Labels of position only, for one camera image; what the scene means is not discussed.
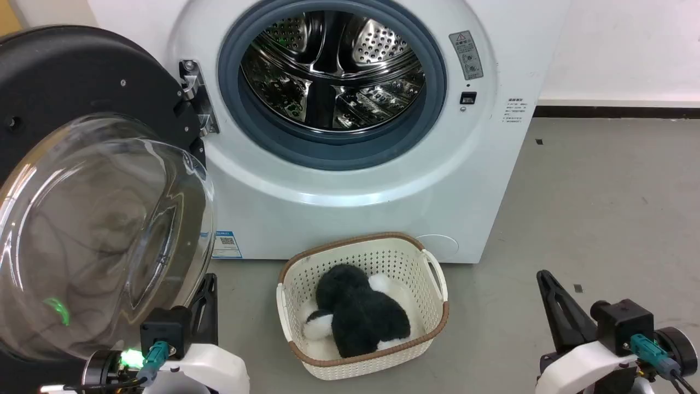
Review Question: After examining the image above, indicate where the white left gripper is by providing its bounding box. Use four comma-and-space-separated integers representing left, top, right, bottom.
147, 273, 250, 394

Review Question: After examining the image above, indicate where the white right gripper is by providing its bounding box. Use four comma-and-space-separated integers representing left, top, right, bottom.
535, 269, 639, 394

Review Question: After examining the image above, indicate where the black round door, glass bowl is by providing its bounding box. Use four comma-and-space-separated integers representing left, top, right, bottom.
0, 25, 218, 363

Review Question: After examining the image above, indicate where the white front-load washing machine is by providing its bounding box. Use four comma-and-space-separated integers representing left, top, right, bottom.
86, 0, 572, 265

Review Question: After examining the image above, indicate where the silver metal door hinge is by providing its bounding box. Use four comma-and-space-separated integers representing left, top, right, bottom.
179, 59, 220, 137

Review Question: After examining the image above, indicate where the blue white energy label sticker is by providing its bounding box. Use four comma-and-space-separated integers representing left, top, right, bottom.
212, 230, 243, 259

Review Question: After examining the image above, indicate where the white plastic basket, brown rim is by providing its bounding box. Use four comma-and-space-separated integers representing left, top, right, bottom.
276, 232, 450, 381

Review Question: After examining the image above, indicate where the round white filter cover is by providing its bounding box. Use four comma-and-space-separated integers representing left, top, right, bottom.
414, 234, 460, 263

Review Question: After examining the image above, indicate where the black and white plush toy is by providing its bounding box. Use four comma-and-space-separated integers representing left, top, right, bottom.
302, 264, 412, 359

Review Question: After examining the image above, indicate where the stainless steel perforated drum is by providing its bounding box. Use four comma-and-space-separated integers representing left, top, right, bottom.
240, 10, 427, 133

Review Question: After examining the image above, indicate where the grey warning label sticker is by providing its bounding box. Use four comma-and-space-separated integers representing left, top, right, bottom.
449, 30, 485, 82

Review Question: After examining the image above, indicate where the teal plug left camera cable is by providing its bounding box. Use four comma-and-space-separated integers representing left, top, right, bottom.
135, 340, 171, 387

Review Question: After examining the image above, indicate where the teal plug camera cable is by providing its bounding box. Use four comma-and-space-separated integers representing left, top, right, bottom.
135, 340, 171, 387
629, 334, 700, 394

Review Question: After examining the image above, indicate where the teal plug right camera cable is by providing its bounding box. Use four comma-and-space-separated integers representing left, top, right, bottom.
629, 334, 700, 394

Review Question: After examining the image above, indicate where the black wall baseboard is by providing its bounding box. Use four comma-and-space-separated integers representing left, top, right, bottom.
533, 105, 700, 120

